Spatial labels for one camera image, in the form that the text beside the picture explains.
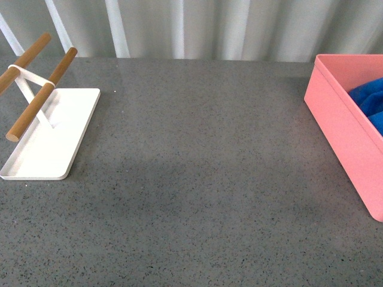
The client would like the blue microfiber cloth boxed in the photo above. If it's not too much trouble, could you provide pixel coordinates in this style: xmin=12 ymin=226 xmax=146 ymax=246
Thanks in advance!
xmin=349 ymin=78 xmax=382 ymax=135

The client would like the white towel rack with wooden bars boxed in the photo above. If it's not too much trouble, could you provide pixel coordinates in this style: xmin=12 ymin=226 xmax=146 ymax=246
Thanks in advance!
xmin=1 ymin=33 xmax=101 ymax=181

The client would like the pink plastic box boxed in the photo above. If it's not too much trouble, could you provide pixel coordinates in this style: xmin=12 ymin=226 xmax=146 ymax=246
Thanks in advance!
xmin=304 ymin=54 xmax=382 ymax=222

